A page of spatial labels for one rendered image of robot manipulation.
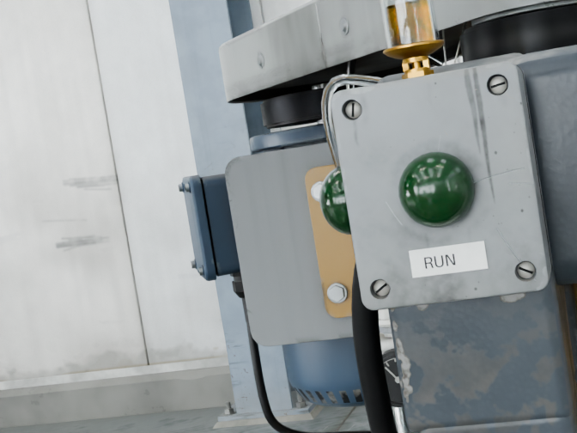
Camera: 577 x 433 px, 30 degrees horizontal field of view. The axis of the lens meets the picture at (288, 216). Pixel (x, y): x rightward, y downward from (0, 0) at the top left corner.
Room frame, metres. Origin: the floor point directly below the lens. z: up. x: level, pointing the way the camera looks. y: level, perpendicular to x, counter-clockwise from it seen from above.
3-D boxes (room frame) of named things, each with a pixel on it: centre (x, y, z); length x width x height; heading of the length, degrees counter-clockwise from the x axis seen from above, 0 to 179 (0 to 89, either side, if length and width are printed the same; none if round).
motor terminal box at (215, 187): (0.97, 0.05, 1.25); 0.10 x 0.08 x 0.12; 9
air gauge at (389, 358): (0.68, -0.05, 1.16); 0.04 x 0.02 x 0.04; 74
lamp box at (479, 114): (0.45, -0.07, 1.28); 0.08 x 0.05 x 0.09; 74
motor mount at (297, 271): (0.89, -0.09, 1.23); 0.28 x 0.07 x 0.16; 74
